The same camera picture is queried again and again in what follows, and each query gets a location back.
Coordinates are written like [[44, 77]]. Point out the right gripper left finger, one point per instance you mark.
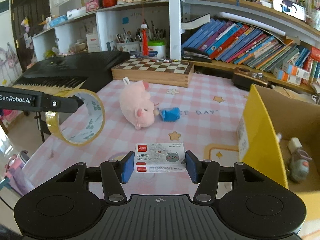
[[114, 173]]

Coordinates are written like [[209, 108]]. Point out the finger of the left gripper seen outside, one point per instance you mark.
[[50, 103]]

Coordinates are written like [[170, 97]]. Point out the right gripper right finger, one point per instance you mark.
[[205, 174]]

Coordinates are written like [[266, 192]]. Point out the yellow tape roll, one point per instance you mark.
[[82, 126]]

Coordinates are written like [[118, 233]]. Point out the staples box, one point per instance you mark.
[[159, 157]]

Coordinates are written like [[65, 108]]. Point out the pink plush pig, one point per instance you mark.
[[136, 105]]

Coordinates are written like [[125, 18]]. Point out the black electronic keyboard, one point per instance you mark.
[[90, 71]]

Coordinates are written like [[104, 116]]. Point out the pink checkered tablecloth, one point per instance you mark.
[[211, 108]]

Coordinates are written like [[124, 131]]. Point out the blue crumpled wrapper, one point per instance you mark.
[[170, 114]]

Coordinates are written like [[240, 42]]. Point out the yellow cardboard box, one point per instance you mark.
[[266, 113]]

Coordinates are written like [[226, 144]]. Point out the white spray bottle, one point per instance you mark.
[[279, 137]]

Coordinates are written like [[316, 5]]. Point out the white charger plug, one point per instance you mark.
[[294, 144]]

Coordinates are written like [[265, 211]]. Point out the grey plush toy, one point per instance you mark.
[[299, 165]]

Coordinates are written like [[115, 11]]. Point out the red hanging tassel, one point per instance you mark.
[[144, 30]]

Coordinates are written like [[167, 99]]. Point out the white green lid jar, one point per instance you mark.
[[157, 49]]

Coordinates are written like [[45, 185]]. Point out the wooden chess board box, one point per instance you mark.
[[164, 72]]

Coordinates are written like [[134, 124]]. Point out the black stapler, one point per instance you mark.
[[193, 54]]

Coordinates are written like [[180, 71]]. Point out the orange white box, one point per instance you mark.
[[295, 71]]

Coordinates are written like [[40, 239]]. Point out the white bookshelf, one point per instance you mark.
[[169, 14]]

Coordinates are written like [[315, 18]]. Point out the smartphone on shelf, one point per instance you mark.
[[290, 8]]

